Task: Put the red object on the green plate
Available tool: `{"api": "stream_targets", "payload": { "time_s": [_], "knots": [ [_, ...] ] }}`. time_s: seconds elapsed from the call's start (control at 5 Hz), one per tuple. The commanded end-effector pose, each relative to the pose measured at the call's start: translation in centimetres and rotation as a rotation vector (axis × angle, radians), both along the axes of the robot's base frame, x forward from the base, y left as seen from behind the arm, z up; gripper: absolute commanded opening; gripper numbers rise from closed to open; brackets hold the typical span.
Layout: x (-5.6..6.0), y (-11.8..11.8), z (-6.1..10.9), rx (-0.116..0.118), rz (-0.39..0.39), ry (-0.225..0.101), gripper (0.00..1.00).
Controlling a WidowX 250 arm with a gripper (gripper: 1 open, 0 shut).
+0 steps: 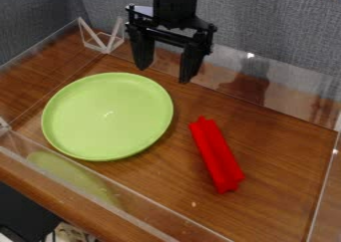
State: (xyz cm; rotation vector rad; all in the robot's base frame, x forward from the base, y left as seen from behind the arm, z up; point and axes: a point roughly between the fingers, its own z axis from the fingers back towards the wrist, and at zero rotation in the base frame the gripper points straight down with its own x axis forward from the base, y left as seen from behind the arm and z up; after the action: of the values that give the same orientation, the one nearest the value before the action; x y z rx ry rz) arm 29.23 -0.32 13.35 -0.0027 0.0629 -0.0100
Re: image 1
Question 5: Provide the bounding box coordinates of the green round plate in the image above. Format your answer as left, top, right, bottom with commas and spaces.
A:
41, 73, 172, 161

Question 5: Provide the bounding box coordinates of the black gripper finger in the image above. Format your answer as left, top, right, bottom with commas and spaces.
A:
177, 43, 204, 84
127, 25, 155, 70

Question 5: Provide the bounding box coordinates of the clear acrylic enclosure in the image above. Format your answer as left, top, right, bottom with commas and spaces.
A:
0, 24, 341, 242

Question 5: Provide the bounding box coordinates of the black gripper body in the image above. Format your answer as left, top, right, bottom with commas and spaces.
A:
125, 0, 216, 55

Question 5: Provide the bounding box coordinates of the red star-shaped prism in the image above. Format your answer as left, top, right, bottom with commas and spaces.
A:
188, 117, 244, 193

